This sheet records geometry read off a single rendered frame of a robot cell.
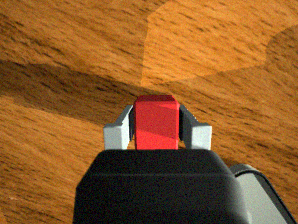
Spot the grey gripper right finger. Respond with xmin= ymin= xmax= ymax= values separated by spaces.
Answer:
xmin=178 ymin=105 xmax=212 ymax=150

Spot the white tray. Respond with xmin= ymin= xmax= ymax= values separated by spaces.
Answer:
xmin=229 ymin=164 xmax=298 ymax=224

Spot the red block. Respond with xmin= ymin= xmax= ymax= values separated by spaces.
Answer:
xmin=133 ymin=95 xmax=179 ymax=149

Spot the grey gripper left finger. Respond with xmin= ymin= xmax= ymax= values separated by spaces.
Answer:
xmin=103 ymin=105 xmax=134 ymax=150

